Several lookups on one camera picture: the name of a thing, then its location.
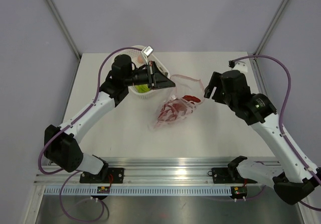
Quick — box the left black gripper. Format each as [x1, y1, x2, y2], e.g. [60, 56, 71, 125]
[123, 61, 175, 90]

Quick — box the green toy leek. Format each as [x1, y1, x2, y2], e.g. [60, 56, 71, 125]
[134, 84, 150, 93]

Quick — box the white plastic basket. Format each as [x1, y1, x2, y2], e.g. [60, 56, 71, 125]
[112, 45, 171, 99]

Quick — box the clear zip top bag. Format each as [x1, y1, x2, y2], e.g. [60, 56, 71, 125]
[147, 74, 205, 131]

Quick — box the red toy lobster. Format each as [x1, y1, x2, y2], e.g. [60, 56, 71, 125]
[157, 95, 202, 123]

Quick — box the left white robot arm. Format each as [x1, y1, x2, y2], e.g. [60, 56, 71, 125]
[40, 54, 175, 183]

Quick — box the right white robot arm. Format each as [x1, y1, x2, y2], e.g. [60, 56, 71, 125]
[204, 70, 320, 205]

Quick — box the grey toy fish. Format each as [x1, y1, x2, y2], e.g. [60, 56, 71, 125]
[159, 67, 168, 76]

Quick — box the pink toy egg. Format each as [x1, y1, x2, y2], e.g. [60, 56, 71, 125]
[137, 56, 145, 64]

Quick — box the right small circuit board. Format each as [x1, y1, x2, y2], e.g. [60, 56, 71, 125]
[231, 186, 248, 199]

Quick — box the small circuit board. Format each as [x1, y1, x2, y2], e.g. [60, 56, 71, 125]
[97, 186, 110, 194]
[231, 186, 248, 199]

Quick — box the left small circuit board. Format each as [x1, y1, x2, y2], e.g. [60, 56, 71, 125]
[97, 186, 110, 194]

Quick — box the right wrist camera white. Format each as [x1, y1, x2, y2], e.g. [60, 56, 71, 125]
[228, 60, 248, 74]

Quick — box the right aluminium frame post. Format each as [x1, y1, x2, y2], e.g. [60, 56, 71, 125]
[252, 0, 300, 60]

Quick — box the aluminium frame post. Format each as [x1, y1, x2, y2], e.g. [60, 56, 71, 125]
[44, 0, 82, 63]
[252, 0, 300, 60]

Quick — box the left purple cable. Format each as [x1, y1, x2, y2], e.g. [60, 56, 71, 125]
[37, 47, 143, 221]

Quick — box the aluminium mounting rail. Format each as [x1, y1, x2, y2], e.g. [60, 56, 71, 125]
[34, 156, 284, 186]

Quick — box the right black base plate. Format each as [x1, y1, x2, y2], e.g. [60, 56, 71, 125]
[207, 167, 257, 184]

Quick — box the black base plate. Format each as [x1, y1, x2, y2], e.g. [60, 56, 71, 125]
[207, 167, 257, 184]
[79, 167, 124, 184]

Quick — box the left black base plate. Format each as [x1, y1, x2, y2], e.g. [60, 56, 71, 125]
[79, 167, 124, 184]

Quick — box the white slotted cable duct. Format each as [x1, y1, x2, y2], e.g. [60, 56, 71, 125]
[44, 185, 232, 196]

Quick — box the left aluminium frame post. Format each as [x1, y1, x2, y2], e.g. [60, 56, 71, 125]
[44, 0, 82, 63]

